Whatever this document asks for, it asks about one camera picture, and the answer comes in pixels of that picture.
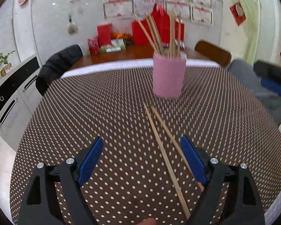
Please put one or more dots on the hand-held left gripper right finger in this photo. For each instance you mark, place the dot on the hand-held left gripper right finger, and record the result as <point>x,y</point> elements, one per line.
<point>193,161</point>

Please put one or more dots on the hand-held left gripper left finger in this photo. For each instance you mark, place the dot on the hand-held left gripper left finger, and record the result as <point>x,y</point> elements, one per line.
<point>89,164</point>

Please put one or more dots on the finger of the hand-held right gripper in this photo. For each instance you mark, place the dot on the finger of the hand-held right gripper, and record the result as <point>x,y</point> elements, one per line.
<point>271,71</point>

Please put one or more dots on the wooden chopstick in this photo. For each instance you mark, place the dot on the wooden chopstick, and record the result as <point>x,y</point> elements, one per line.
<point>162,150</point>
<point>166,131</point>

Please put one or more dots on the pink cup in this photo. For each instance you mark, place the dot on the pink cup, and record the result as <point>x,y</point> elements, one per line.
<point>168,77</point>

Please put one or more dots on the bunch of chopsticks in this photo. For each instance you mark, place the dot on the bunch of chopsticks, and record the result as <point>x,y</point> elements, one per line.
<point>172,39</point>

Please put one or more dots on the person's left hand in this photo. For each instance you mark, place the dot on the person's left hand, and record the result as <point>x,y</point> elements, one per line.
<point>147,222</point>

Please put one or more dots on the person's gray trouser leg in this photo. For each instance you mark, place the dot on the person's gray trouser leg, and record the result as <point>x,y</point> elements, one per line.
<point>248,82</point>

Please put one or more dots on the brown dotted tablecloth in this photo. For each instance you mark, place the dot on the brown dotted tablecloth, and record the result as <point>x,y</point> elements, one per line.
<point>96,112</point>

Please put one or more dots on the brown wooden chair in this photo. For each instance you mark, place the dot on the brown wooden chair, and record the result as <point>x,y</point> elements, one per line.
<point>213,52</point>

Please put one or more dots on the red square door decoration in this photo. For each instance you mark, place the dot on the red square door decoration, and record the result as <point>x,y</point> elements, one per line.
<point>237,14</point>

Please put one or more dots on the small patterned packets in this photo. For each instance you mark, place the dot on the small patterned packets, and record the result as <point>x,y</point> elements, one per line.
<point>180,45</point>

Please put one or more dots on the white and black cabinet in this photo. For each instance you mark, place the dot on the white and black cabinet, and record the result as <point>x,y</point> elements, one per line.
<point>11,98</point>

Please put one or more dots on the black jacket on chair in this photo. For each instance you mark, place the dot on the black jacket on chair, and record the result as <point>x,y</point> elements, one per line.
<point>58,63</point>

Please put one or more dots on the small white green box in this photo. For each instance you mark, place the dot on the small white green box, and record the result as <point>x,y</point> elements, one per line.
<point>113,49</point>

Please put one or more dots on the red striped box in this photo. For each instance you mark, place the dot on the red striped box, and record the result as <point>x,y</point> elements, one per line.
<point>93,45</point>

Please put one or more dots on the red gift bag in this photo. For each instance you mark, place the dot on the red gift bag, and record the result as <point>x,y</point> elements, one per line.
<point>161,23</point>

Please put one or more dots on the tall red box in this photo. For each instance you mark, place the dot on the tall red box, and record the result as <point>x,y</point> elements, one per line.
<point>104,34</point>

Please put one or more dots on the pile of oranges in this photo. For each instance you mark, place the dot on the pile of oranges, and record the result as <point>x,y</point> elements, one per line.
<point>121,36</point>

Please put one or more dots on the small potted plant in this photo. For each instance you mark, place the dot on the small potted plant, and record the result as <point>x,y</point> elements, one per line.
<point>5,62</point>

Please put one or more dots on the hanging gray pouch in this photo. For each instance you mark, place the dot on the hanging gray pouch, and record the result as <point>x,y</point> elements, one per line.
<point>72,27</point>

